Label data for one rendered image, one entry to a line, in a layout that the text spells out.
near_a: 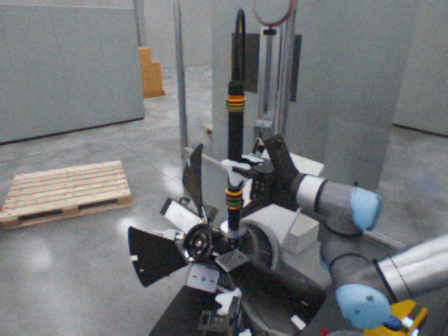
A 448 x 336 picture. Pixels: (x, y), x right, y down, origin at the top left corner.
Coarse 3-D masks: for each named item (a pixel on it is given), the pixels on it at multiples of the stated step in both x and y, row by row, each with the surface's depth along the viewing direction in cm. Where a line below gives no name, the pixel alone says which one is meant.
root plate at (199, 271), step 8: (192, 272) 96; (200, 272) 96; (208, 272) 97; (216, 272) 97; (192, 280) 95; (200, 280) 96; (208, 280) 96; (216, 280) 97; (200, 288) 95; (208, 288) 96
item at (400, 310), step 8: (400, 304) 92; (408, 304) 92; (392, 312) 90; (400, 312) 90; (408, 312) 90; (424, 312) 90; (400, 320) 87; (416, 320) 88; (376, 328) 87; (384, 328) 85; (408, 328) 85
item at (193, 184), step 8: (200, 144) 111; (200, 152) 109; (192, 160) 115; (200, 160) 108; (192, 168) 114; (200, 168) 107; (184, 176) 123; (192, 176) 113; (200, 176) 106; (184, 184) 124; (192, 184) 113; (200, 184) 105; (192, 192) 115; (200, 192) 104; (200, 200) 104; (200, 208) 105; (200, 216) 108
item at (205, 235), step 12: (192, 228) 97; (204, 228) 95; (216, 228) 97; (192, 240) 96; (204, 240) 94; (216, 240) 92; (228, 240) 97; (192, 252) 94; (204, 252) 92; (216, 252) 92; (204, 264) 93
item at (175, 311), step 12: (192, 288) 94; (180, 300) 93; (192, 300) 93; (204, 300) 94; (168, 312) 92; (180, 312) 92; (192, 312) 92; (156, 324) 92; (168, 324) 91; (180, 324) 91; (192, 324) 91
